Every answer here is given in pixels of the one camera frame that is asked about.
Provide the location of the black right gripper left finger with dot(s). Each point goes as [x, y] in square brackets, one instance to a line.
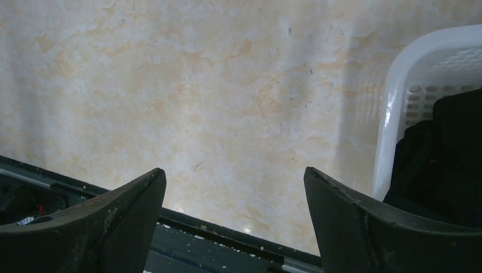
[109, 233]

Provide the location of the white plastic basket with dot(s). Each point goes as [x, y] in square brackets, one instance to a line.
[439, 64]

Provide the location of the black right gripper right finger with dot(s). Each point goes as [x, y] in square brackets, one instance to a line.
[357, 233]

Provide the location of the black cloth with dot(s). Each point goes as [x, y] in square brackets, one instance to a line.
[437, 164]

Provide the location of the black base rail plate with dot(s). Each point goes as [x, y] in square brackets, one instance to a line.
[180, 243]

